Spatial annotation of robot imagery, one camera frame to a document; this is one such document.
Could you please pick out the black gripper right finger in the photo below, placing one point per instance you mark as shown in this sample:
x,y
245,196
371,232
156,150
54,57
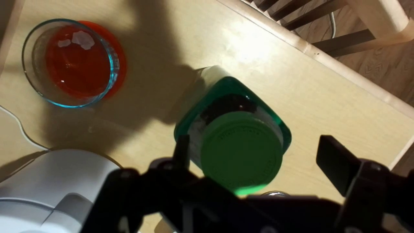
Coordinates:
x,y
337,166

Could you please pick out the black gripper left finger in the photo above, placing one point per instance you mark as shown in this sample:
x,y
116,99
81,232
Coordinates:
x,y
181,150

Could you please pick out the green plastic container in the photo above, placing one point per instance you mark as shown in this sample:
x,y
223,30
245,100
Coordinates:
x,y
240,143

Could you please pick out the light wooden table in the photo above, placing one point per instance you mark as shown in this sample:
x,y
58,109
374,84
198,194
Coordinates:
x,y
181,56

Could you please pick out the white rice cooker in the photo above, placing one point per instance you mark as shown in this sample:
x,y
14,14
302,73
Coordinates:
x,y
46,189

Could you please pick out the clear glass bowl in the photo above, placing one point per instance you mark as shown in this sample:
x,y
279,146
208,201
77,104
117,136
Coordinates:
x,y
68,62

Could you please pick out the light wooden slatted chair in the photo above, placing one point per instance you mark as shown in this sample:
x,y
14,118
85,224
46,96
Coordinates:
x,y
344,21

